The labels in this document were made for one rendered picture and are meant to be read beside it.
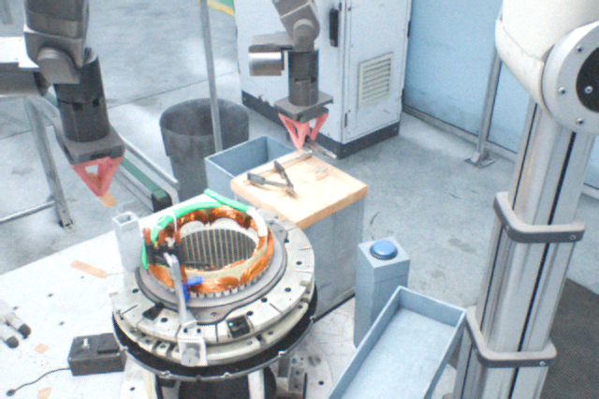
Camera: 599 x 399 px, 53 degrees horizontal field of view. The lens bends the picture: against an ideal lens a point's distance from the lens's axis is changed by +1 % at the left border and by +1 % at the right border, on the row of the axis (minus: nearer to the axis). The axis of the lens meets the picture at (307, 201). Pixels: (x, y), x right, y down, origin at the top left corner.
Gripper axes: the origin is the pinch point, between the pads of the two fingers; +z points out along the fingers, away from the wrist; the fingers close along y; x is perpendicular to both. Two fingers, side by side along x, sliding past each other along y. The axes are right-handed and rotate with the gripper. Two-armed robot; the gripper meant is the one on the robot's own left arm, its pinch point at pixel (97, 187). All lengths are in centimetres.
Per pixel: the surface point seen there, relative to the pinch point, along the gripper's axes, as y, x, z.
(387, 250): 16.0, 42.4, 17.6
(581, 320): 2, 168, 119
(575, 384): 20, 140, 119
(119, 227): 2.1, 1.5, 6.3
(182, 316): 18.2, 4.0, 11.0
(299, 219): 2.2, 33.2, 17.0
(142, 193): -71, 27, 57
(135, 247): 2.7, 3.2, 10.5
